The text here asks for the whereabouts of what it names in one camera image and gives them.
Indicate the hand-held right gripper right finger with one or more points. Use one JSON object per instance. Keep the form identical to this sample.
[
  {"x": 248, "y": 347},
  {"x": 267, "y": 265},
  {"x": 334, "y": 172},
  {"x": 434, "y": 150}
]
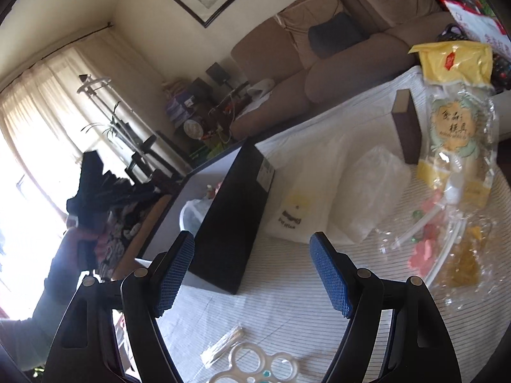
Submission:
[{"x": 331, "y": 275}]

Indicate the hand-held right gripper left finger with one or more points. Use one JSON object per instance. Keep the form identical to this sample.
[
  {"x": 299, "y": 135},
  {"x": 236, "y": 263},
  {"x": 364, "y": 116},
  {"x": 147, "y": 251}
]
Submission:
[{"x": 173, "y": 275}]

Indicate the black storage box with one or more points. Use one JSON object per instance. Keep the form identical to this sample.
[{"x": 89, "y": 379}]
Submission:
[{"x": 231, "y": 223}]

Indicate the wooden sticks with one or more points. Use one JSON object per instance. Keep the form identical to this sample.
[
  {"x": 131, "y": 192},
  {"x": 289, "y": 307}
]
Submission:
[{"x": 223, "y": 345}]

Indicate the white plastic scoop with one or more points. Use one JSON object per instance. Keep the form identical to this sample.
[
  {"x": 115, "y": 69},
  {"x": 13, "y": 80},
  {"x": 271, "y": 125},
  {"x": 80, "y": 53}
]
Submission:
[{"x": 411, "y": 227}]

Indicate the pink flower molds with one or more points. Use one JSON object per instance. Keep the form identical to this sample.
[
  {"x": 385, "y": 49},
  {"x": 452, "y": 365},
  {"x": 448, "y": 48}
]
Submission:
[{"x": 425, "y": 251}]

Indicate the person's left forearm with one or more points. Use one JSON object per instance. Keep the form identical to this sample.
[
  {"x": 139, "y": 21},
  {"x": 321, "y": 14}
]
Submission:
[{"x": 36, "y": 327}]

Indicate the person's left hand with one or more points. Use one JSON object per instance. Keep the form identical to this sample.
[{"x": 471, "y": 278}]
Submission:
[{"x": 68, "y": 247}]

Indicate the black and white patterned cloth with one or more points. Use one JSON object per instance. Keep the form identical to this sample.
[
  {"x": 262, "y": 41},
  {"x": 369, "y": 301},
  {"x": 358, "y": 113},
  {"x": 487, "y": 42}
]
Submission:
[{"x": 119, "y": 223}]

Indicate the potted plant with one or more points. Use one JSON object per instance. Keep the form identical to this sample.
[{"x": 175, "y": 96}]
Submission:
[{"x": 109, "y": 127}]

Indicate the clear round plastic container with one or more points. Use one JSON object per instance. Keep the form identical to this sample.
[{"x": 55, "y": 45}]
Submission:
[{"x": 195, "y": 215}]

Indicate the dark wooden chair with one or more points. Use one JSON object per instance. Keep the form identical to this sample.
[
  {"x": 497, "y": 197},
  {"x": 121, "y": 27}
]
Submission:
[{"x": 155, "y": 155}]

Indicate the white bag with dog print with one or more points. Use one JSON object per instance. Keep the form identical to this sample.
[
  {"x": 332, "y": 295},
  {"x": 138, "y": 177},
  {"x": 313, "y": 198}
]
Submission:
[{"x": 307, "y": 191}]

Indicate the clear plastic bag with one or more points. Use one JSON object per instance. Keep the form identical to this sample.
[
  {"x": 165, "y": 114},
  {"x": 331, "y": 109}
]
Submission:
[{"x": 371, "y": 191}]

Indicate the cream curtain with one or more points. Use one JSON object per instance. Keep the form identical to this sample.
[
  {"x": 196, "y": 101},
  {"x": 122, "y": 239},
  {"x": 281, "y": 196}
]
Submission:
[{"x": 48, "y": 99}]

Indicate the white floor stand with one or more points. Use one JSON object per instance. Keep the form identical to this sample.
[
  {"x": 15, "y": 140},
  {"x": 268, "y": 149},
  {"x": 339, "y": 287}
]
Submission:
[{"x": 96, "y": 87}]

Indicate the round tin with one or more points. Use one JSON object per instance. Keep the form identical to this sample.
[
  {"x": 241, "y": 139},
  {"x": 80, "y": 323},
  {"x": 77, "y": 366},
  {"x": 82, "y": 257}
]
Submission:
[{"x": 194, "y": 127}]

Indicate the stack of purple boxes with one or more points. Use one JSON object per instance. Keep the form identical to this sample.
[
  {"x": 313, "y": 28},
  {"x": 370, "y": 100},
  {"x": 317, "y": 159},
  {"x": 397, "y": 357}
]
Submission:
[{"x": 179, "y": 105}]

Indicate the clear bag of brown pieces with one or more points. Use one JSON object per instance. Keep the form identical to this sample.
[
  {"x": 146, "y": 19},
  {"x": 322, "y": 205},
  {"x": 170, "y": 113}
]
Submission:
[{"x": 465, "y": 263}]

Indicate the black speaker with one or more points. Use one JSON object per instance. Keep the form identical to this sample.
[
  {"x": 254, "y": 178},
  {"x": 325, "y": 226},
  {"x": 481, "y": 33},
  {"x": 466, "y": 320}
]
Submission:
[
  {"x": 217, "y": 74},
  {"x": 201, "y": 89}
]

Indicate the small brown box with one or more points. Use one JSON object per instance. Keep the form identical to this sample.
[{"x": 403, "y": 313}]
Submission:
[{"x": 409, "y": 131}]

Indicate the clear packet with green label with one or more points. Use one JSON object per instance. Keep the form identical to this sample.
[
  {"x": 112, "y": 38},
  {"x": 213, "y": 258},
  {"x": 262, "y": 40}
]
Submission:
[{"x": 459, "y": 135}]

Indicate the white cloth on sofa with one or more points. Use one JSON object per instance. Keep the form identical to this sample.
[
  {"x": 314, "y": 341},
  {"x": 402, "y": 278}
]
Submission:
[{"x": 261, "y": 87}]

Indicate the brown sofa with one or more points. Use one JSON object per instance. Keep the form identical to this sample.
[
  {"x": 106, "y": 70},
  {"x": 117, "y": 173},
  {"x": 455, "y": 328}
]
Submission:
[{"x": 339, "y": 75}]

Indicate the dark blue lumbar pillow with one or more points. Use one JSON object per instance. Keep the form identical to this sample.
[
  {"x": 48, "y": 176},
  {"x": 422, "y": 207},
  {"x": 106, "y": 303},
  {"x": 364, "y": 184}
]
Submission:
[{"x": 337, "y": 36}]

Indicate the yellow packet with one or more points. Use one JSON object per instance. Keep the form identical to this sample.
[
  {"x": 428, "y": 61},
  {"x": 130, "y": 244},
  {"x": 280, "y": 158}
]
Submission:
[{"x": 459, "y": 68}]

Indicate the black remote control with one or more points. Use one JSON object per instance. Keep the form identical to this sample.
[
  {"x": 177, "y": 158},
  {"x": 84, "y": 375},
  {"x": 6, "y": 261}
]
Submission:
[{"x": 503, "y": 72}]

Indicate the white bag with red print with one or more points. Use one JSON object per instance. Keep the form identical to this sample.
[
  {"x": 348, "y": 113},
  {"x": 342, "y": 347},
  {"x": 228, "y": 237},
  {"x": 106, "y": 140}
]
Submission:
[{"x": 475, "y": 20}]

